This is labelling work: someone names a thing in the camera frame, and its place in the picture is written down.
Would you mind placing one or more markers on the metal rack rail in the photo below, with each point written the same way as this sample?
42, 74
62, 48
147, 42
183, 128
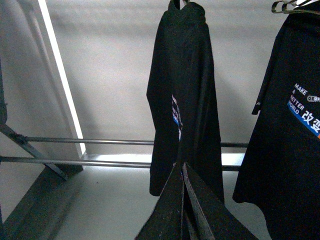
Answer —
94, 163
90, 141

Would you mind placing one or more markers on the grey metal clothes hanger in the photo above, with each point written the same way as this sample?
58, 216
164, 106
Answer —
293, 7

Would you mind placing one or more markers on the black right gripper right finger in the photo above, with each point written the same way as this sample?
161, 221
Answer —
206, 217

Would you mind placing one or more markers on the lower metal rack rail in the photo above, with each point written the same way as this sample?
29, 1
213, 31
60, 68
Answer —
94, 163

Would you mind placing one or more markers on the dark object at left edge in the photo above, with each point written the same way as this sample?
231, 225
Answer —
3, 105

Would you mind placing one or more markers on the white ceiling light strip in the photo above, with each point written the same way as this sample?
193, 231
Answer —
106, 47

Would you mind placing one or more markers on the upper metal rack rail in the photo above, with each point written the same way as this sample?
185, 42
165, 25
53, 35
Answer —
90, 141

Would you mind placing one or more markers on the black printed t-shirt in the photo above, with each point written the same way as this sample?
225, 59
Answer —
280, 172

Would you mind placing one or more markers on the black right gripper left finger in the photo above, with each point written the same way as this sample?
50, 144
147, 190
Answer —
165, 222

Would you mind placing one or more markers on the grey rack side bracket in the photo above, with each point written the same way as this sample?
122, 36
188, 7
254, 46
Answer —
21, 142

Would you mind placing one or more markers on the black t-shirt with print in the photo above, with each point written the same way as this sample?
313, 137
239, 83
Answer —
181, 94

